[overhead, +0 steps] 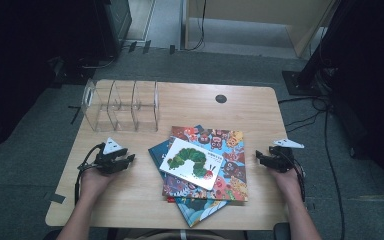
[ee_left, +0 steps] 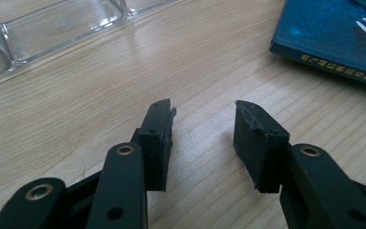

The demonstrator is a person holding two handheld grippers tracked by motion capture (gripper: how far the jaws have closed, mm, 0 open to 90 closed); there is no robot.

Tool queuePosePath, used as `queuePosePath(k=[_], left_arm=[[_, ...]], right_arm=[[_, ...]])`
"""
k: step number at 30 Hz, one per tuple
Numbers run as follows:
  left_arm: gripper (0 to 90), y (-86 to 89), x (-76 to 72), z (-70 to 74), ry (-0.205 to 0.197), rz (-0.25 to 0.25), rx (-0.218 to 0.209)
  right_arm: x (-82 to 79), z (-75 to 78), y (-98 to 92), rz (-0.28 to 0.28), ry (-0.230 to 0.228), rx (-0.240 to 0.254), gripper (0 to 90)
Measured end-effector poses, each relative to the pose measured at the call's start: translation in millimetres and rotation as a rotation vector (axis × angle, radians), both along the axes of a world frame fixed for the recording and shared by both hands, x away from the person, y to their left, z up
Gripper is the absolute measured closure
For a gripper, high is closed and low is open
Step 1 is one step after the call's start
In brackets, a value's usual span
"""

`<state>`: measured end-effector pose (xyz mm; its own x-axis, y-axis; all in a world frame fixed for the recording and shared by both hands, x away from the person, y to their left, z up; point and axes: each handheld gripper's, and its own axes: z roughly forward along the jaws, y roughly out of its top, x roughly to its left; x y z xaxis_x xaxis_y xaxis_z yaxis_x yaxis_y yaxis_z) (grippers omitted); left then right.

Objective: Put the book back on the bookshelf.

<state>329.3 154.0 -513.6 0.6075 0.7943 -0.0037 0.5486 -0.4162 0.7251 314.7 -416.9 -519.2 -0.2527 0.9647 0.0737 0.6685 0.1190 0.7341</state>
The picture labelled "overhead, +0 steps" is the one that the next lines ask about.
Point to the person's right hand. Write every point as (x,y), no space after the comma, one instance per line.
(286,181)

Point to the person's left hand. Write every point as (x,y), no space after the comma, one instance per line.
(93,183)

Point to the colourful monsters picture book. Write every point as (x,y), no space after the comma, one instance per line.
(231,156)

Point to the dark curtain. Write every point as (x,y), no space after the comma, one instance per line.
(373,83)

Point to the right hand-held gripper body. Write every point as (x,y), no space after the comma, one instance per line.
(281,158)

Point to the black equipment case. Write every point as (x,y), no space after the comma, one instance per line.
(113,26)

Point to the white caterpillar picture book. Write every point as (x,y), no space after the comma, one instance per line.
(190,165)

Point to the black floor tape cross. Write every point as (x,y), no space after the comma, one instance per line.
(76,114)

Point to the light wooden cabinet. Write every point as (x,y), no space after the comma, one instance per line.
(246,13)

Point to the clear acrylic book rack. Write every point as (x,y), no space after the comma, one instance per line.
(120,110)

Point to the black chair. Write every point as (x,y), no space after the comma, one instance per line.
(282,231)

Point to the black floor tape strip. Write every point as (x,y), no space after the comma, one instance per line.
(132,46)
(146,46)
(172,49)

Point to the blue monster picture book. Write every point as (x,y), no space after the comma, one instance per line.
(198,211)

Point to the black stand base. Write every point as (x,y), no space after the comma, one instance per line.
(296,83)

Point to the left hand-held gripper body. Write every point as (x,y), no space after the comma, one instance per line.
(105,161)

